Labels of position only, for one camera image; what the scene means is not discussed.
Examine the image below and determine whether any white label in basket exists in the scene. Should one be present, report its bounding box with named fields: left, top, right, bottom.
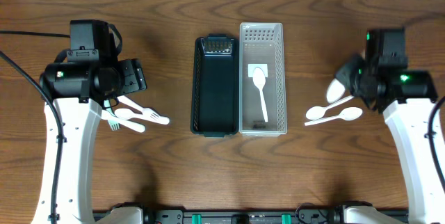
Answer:
left=247, top=63, right=269, bottom=79

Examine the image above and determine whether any black plastic basket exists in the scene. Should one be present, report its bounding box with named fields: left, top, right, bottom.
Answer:
left=191, top=34, right=239, bottom=138

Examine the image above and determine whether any black mounting rail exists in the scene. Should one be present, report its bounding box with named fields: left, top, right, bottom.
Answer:
left=92, top=209, right=340, bottom=224

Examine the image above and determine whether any white plastic spoon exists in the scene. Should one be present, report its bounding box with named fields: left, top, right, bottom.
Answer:
left=305, top=95, right=355, bottom=120
left=326, top=79, right=346, bottom=104
left=252, top=67, right=268, bottom=122
left=305, top=107, right=363, bottom=126

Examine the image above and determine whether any white plastic fork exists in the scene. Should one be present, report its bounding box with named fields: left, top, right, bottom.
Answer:
left=101, top=110, right=146, bottom=133
left=118, top=95, right=151, bottom=113
left=114, top=109, right=170, bottom=125

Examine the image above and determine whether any white plastic fork handle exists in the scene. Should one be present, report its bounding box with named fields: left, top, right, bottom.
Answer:
left=104, top=100, right=120, bottom=131

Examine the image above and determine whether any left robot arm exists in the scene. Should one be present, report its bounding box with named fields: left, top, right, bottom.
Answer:
left=33, top=19, right=147, bottom=223

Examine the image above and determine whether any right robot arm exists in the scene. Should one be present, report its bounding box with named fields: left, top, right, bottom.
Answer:
left=335, top=28, right=444, bottom=223

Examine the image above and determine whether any white plastic fork top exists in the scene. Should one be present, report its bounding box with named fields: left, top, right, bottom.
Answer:
left=118, top=95, right=151, bottom=113

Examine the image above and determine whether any white plastic fork middle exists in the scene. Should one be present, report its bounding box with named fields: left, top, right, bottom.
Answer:
left=114, top=109, right=170, bottom=125

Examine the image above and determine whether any clear plastic basket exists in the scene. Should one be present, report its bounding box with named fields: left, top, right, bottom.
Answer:
left=239, top=22, right=287, bottom=137

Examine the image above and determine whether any white plastic fork left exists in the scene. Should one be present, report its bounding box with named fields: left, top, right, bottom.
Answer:
left=101, top=110, right=146, bottom=133

